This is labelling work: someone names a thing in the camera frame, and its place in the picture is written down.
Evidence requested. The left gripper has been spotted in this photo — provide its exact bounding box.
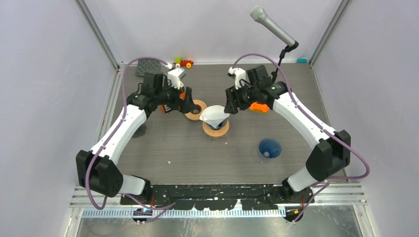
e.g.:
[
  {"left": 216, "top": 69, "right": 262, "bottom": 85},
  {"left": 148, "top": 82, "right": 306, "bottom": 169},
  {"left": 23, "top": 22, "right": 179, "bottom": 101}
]
[{"left": 155, "top": 79, "right": 195, "bottom": 114}]

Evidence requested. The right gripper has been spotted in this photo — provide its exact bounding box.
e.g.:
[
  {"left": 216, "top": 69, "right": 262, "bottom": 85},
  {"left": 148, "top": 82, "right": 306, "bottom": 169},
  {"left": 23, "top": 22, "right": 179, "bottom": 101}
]
[{"left": 224, "top": 81, "right": 258, "bottom": 115}]

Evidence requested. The wooden ring dripper stand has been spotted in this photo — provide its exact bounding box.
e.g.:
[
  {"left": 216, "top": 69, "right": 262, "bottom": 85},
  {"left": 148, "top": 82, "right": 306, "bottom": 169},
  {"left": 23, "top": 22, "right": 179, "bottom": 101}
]
[{"left": 185, "top": 99, "right": 207, "bottom": 121}]

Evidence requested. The white paper coffee filter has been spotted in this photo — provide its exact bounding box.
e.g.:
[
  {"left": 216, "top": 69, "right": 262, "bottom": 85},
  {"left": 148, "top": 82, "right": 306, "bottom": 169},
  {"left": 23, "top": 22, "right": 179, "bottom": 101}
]
[{"left": 200, "top": 105, "right": 230, "bottom": 125}]

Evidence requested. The blue glass dripper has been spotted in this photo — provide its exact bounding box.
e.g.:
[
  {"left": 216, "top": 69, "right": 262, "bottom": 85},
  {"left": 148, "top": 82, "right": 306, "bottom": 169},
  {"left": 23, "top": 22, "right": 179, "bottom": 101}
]
[
  {"left": 258, "top": 138, "right": 282, "bottom": 158},
  {"left": 207, "top": 119, "right": 228, "bottom": 130}
]

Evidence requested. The orange coffee filter box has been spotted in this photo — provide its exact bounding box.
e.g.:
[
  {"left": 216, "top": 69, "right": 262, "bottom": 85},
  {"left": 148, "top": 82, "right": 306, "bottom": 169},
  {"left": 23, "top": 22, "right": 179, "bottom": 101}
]
[{"left": 159, "top": 91, "right": 186, "bottom": 114}]

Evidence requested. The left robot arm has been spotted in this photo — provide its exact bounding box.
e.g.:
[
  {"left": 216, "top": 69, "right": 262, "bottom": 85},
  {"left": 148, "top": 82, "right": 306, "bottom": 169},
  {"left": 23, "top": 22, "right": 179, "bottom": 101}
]
[{"left": 76, "top": 69, "right": 195, "bottom": 204}]

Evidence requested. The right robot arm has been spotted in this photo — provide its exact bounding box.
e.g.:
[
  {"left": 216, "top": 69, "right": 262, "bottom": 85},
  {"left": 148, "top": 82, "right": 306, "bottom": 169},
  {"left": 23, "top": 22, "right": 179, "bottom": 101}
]
[{"left": 224, "top": 65, "right": 351, "bottom": 203}]

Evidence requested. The clear glass dripper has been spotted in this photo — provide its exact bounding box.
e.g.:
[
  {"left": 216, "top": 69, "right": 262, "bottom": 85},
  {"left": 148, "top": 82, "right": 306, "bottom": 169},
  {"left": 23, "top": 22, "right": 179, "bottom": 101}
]
[{"left": 205, "top": 135, "right": 224, "bottom": 143}]

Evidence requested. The orange plastic holder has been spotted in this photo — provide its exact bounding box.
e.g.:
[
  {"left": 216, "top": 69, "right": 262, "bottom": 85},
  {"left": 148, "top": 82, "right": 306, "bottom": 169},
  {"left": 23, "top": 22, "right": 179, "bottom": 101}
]
[{"left": 249, "top": 102, "right": 270, "bottom": 113}]

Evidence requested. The red toy car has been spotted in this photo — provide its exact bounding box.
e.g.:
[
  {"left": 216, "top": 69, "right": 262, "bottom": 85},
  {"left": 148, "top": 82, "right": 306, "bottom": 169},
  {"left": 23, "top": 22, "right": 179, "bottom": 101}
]
[{"left": 173, "top": 57, "right": 194, "bottom": 69}]

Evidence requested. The grey building block baseplate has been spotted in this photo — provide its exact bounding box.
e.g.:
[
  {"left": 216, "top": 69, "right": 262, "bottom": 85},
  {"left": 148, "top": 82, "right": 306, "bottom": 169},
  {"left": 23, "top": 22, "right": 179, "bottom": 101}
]
[{"left": 135, "top": 59, "right": 161, "bottom": 78}]

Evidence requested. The teal small block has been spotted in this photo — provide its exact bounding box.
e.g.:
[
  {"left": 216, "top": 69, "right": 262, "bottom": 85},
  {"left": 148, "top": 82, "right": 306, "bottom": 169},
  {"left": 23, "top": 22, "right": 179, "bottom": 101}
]
[{"left": 297, "top": 58, "right": 308, "bottom": 64}]

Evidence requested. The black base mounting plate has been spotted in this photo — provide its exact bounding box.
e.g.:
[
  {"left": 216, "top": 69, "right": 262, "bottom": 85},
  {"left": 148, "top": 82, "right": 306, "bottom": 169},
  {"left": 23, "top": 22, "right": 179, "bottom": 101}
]
[{"left": 120, "top": 184, "right": 313, "bottom": 211}]

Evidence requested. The silver microphone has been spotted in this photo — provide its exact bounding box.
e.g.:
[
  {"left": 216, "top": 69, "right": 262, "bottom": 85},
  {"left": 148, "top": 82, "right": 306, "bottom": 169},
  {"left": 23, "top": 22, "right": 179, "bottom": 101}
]
[{"left": 250, "top": 6, "right": 299, "bottom": 50}]

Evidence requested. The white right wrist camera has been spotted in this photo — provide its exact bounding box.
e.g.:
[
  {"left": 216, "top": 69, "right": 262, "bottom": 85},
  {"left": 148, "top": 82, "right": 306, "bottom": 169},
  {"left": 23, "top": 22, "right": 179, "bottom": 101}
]
[{"left": 228, "top": 67, "right": 248, "bottom": 91}]

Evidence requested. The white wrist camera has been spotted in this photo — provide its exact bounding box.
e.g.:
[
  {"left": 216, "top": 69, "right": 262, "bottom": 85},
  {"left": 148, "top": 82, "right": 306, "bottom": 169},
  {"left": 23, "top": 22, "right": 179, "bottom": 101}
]
[
  {"left": 228, "top": 67, "right": 248, "bottom": 91},
  {"left": 165, "top": 64, "right": 186, "bottom": 90}
]

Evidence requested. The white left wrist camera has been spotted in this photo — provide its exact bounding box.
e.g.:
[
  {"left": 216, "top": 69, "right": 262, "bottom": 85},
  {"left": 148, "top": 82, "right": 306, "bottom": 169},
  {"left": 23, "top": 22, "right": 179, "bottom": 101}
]
[{"left": 165, "top": 64, "right": 186, "bottom": 90}]

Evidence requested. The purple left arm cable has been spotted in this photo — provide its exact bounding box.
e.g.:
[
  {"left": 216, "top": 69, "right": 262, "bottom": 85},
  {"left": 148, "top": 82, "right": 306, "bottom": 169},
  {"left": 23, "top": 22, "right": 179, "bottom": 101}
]
[{"left": 85, "top": 57, "right": 176, "bottom": 224}]

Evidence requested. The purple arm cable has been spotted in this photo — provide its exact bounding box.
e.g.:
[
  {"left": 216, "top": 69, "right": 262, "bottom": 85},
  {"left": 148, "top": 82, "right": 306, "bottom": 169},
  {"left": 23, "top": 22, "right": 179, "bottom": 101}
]
[
  {"left": 85, "top": 57, "right": 176, "bottom": 224},
  {"left": 231, "top": 53, "right": 371, "bottom": 224}
]

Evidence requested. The aluminium frame rail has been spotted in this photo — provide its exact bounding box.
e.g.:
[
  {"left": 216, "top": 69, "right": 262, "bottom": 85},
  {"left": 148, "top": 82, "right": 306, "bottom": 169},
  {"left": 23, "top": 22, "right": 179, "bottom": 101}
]
[{"left": 75, "top": 0, "right": 119, "bottom": 70}]

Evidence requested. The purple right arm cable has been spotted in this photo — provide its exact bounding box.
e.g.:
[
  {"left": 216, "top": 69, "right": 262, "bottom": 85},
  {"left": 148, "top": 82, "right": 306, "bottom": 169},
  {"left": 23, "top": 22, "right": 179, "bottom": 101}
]
[{"left": 231, "top": 53, "right": 371, "bottom": 224}]

